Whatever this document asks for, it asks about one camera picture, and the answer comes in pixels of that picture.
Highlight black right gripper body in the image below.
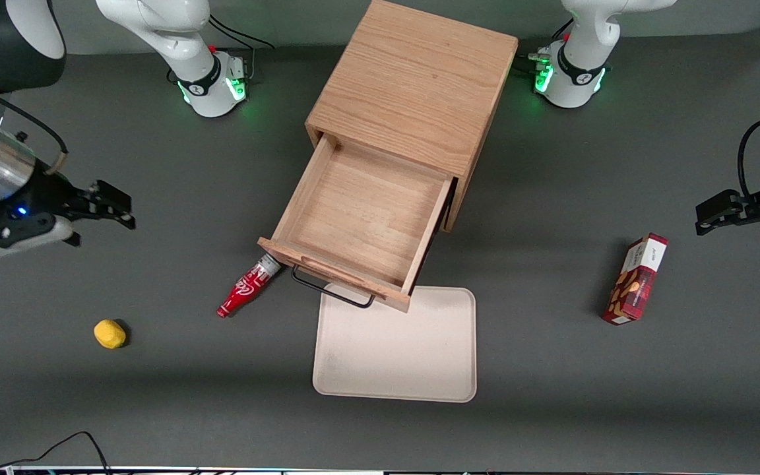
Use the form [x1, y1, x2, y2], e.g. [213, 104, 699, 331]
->
[7, 173, 98, 224]

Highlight black wire drawer handle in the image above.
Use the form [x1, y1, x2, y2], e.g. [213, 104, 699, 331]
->
[291, 263, 377, 310]

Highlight wooden drawer cabinet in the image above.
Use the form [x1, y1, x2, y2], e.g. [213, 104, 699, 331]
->
[305, 0, 519, 234]

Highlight red snack box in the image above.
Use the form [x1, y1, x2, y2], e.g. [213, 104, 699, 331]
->
[602, 233, 669, 325]

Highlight yellow lemon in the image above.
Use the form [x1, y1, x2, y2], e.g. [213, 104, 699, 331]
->
[94, 319, 127, 350]

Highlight red cola bottle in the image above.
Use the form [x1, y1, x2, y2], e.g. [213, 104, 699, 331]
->
[216, 255, 282, 319]

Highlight beige plastic tray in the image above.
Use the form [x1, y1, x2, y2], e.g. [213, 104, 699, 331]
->
[312, 283, 478, 404]

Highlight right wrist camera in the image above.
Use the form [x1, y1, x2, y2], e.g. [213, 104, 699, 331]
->
[0, 212, 82, 265]

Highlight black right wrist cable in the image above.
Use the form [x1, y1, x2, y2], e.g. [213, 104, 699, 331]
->
[0, 74, 69, 176]

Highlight black right base cables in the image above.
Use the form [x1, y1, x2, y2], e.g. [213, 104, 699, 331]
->
[168, 15, 276, 84]

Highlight black base cables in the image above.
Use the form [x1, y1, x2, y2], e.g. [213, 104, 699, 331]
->
[168, 15, 276, 84]
[512, 18, 576, 75]

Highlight black cable at table edge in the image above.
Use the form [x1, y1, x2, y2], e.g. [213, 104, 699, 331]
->
[0, 417, 112, 475]

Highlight black left base cables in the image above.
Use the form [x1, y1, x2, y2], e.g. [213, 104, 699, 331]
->
[512, 18, 576, 75]

